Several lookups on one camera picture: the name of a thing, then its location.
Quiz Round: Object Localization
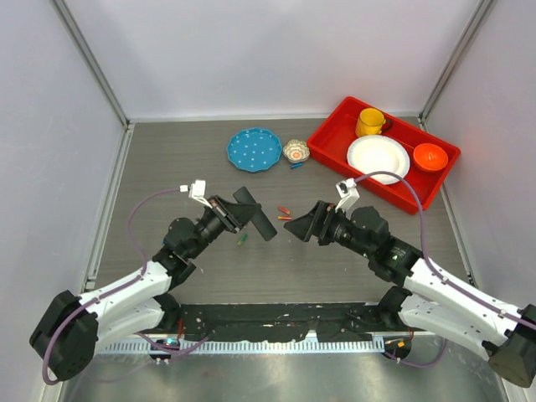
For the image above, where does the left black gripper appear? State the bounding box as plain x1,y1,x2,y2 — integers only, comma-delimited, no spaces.
188,195,260,259

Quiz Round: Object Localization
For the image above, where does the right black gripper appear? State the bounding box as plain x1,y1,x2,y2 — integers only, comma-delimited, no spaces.
284,200,374,260

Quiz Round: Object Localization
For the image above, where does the black remote control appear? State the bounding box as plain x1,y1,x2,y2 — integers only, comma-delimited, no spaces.
233,187,277,241

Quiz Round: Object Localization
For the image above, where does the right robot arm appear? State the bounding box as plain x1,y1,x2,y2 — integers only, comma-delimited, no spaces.
284,201,535,388

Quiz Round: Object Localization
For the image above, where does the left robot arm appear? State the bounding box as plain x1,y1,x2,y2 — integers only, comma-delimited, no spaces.
29,187,277,386

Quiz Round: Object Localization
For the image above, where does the green battery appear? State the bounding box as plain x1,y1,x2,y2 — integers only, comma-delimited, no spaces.
237,234,248,246

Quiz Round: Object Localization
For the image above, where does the blue dotted plate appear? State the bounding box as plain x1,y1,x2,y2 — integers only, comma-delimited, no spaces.
226,127,282,173

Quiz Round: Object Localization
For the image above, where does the small floral dish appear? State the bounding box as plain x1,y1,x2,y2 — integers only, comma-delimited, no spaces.
282,139,311,163

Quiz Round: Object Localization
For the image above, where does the white paper plate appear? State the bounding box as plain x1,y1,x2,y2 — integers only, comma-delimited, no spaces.
347,135,410,185

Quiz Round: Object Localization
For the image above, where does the yellow mug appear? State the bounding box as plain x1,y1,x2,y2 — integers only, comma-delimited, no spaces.
355,107,393,137

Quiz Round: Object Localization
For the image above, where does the orange bowl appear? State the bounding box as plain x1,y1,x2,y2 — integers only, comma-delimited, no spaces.
413,143,449,173

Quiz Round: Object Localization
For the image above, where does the red plastic bin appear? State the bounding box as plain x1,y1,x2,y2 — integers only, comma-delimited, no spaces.
307,96,461,214

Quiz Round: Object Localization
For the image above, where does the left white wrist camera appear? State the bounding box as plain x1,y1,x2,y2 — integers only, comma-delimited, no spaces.
179,179,211,208

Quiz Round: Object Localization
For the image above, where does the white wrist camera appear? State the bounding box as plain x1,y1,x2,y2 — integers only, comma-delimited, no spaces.
179,179,211,208
335,178,360,213

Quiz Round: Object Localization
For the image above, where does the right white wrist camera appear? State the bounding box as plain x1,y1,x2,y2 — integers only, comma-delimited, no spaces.
335,178,360,213

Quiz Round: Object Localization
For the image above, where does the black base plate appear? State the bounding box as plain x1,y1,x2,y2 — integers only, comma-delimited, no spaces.
141,302,410,343

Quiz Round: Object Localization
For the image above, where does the perforated cable tray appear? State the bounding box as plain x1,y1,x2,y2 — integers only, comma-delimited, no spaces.
99,335,384,355

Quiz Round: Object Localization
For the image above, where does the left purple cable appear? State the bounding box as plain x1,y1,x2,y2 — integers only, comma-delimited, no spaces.
43,188,213,385

